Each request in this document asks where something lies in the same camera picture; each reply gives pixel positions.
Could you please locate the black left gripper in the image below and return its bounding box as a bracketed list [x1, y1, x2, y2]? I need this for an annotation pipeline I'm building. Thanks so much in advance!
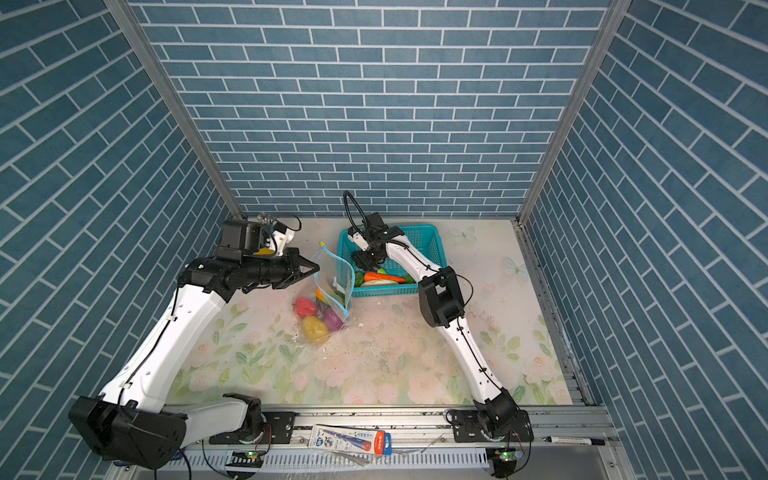
[241, 247, 321, 288]

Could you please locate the red toy pepper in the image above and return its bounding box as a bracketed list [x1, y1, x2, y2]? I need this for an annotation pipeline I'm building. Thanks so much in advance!
[293, 297, 317, 319]

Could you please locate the toy corn cob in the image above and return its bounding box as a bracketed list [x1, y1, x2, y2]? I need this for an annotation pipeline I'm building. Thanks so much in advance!
[315, 288, 346, 310]

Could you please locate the clear zip top bag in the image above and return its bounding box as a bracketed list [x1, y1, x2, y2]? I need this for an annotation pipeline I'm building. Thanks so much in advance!
[292, 242, 355, 344]

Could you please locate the purple toy onion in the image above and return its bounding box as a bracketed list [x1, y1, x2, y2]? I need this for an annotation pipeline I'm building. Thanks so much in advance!
[322, 308, 344, 332]

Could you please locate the yellow toy potato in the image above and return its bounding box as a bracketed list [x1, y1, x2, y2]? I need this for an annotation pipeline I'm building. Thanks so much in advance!
[301, 315, 330, 343]

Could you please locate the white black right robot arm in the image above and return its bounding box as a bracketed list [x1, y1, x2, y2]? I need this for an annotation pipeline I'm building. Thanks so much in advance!
[347, 227, 533, 442]

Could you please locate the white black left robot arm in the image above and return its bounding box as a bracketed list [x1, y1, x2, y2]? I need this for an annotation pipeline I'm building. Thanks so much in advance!
[68, 248, 320, 470]

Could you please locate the orange toy carrot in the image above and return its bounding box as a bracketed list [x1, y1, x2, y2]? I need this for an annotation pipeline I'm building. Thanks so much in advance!
[363, 272, 406, 284]

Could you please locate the white toy radish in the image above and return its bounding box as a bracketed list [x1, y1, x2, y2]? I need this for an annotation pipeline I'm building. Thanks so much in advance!
[360, 279, 401, 288]

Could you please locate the yellow metal pen bucket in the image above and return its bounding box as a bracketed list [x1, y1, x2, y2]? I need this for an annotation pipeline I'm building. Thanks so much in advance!
[248, 213, 278, 258]

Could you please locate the teal plastic basket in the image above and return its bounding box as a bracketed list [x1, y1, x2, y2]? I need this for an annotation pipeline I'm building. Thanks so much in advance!
[336, 224, 447, 298]

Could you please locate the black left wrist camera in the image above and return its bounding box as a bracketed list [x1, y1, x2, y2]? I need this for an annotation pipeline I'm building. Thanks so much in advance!
[214, 218, 295, 259]

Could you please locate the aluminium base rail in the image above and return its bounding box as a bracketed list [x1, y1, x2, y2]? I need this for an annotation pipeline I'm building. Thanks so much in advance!
[107, 406, 635, 479]

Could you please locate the black marker on rail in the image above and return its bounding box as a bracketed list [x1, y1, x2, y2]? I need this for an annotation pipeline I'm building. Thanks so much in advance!
[543, 436, 606, 446]

